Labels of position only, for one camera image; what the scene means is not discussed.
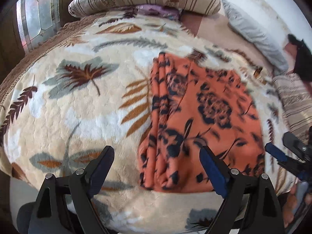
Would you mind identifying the orange black floral garment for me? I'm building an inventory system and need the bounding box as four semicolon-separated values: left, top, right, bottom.
137;52;265;193

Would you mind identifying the person's right hand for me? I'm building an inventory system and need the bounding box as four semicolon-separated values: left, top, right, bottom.
282;183;300;228

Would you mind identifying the striped folded quilt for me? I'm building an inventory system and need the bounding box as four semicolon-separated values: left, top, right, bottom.
273;74;311;143

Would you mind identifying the black cloth on headboard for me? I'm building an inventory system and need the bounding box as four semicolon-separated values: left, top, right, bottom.
288;34;312;82

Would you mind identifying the grey blue pillow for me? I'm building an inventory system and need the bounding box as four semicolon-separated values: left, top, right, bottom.
222;0;289;75

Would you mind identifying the pink brown bed sheet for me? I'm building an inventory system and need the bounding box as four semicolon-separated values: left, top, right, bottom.
180;12;312;93

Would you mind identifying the purple cloth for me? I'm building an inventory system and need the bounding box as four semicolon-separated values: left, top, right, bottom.
135;4;181;21

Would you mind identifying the stained glass window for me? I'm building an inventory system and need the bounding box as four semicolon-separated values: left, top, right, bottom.
16;0;60;54

